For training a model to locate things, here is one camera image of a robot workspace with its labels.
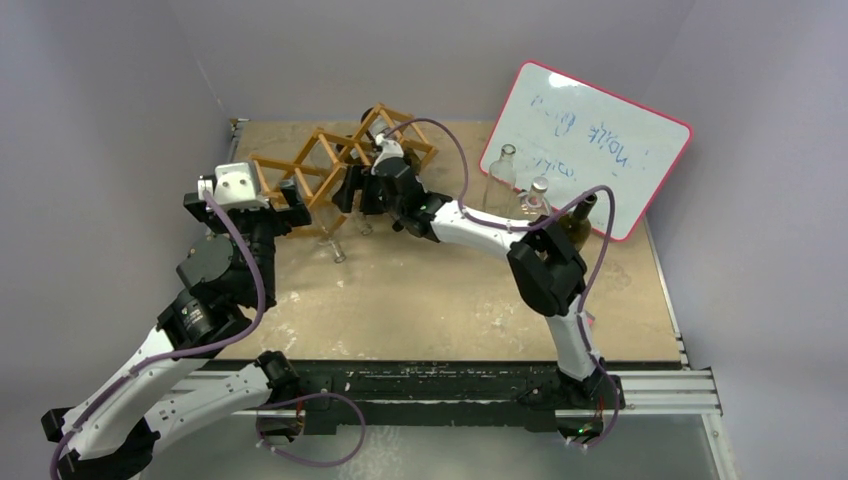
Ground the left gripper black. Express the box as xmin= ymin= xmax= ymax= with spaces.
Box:
xmin=191 ymin=175 xmax=310 ymax=303

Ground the olive green wine bottle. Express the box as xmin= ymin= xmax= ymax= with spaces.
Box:
xmin=331 ymin=140 xmax=372 ymax=166

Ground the clear bottle green label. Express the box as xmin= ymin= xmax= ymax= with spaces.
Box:
xmin=517 ymin=176 xmax=551 ymax=222

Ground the dark green wine bottle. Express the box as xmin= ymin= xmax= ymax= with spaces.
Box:
xmin=557 ymin=194 xmax=597 ymax=251

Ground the clear square glass bottle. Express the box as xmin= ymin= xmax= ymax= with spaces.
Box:
xmin=351 ymin=210 xmax=373 ymax=236

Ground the dark bottle beige label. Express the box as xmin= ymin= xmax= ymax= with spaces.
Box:
xmin=360 ymin=108 xmax=422 ymax=174

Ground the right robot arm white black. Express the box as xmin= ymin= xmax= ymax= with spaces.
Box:
xmin=332 ymin=157 xmax=604 ymax=407

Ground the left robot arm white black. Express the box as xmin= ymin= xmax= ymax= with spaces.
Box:
xmin=41 ymin=177 xmax=311 ymax=479

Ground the wooden lattice wine rack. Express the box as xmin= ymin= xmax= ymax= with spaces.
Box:
xmin=248 ymin=103 xmax=438 ymax=238

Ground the pink framed whiteboard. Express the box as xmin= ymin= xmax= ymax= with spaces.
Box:
xmin=479 ymin=61 xmax=694 ymax=242

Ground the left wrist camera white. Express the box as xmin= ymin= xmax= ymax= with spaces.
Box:
xmin=195 ymin=162 xmax=270 ymax=211

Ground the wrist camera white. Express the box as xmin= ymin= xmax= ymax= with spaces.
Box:
xmin=195 ymin=162 xmax=270 ymax=211
xmin=371 ymin=134 xmax=404 ymax=175

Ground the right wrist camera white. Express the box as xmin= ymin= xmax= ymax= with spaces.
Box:
xmin=371 ymin=134 xmax=404 ymax=175

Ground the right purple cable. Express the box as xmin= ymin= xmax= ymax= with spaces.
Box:
xmin=384 ymin=117 xmax=624 ymax=452

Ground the purple cable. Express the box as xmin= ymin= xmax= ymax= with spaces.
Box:
xmin=384 ymin=117 xmax=624 ymax=452
xmin=48 ymin=190 xmax=268 ymax=480

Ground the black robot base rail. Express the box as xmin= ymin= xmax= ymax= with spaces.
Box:
xmin=254 ymin=357 xmax=631 ymax=439

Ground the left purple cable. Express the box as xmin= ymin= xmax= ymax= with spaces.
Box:
xmin=48 ymin=190 xmax=268 ymax=480

